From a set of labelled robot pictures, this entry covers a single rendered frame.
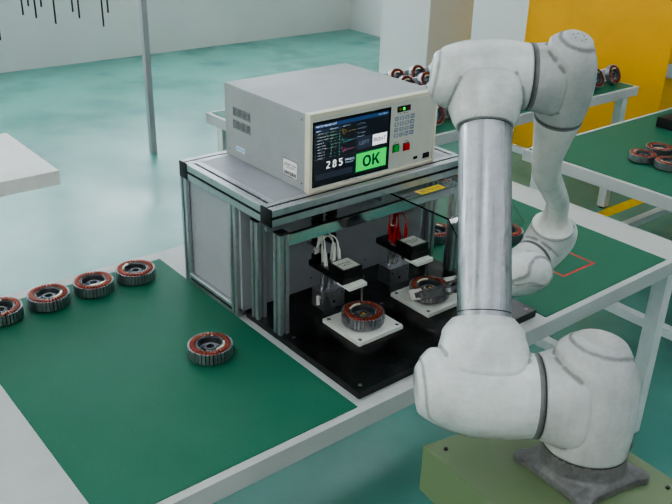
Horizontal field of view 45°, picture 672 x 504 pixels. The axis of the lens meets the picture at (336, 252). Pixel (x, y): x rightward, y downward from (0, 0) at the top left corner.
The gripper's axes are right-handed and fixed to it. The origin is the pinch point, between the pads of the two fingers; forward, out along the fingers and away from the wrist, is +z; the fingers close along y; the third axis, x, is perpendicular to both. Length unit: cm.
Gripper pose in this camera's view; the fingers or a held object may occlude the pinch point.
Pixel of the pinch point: (429, 288)
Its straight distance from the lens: 228.7
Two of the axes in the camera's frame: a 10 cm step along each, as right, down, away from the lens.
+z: -5.6, 1.4, 8.2
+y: 7.8, -2.5, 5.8
